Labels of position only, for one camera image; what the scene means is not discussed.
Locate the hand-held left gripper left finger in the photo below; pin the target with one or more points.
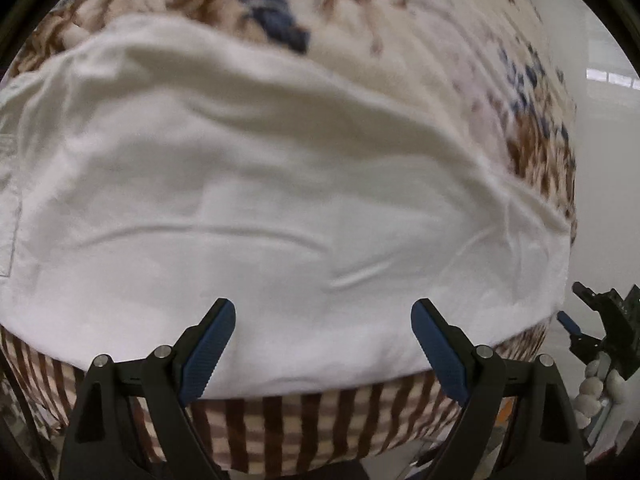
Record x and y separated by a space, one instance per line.
207 355

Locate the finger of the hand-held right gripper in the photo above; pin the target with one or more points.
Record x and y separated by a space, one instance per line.
568 321
589 294

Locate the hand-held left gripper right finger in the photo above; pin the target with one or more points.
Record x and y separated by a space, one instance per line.
442 355

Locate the white pants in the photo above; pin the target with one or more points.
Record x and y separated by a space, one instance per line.
275 210

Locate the person's right hand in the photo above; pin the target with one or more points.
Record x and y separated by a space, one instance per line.
592 385

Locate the floral bed blanket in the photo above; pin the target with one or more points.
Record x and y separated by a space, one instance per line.
400 35

